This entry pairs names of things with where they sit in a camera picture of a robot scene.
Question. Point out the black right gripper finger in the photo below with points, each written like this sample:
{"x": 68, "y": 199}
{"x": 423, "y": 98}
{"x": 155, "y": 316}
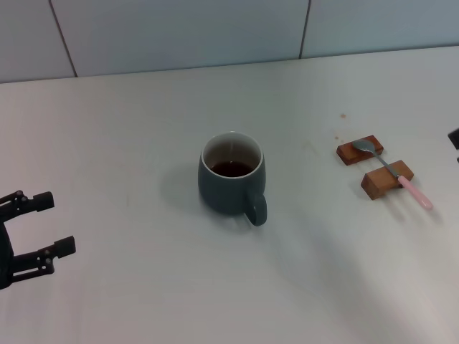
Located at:
{"x": 455, "y": 139}

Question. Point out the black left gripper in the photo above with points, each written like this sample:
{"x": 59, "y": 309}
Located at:
{"x": 5, "y": 258}

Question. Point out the grey ceramic coffee cup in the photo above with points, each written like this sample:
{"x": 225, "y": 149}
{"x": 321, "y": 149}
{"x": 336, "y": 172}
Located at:
{"x": 222, "y": 193}

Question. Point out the light brown wooden block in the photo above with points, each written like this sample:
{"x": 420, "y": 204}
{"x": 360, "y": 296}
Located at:
{"x": 378, "y": 179}

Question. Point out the dark reddish wooden block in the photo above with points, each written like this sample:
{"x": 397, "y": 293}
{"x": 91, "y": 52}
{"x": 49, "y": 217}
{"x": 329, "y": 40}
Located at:
{"x": 349, "y": 153}

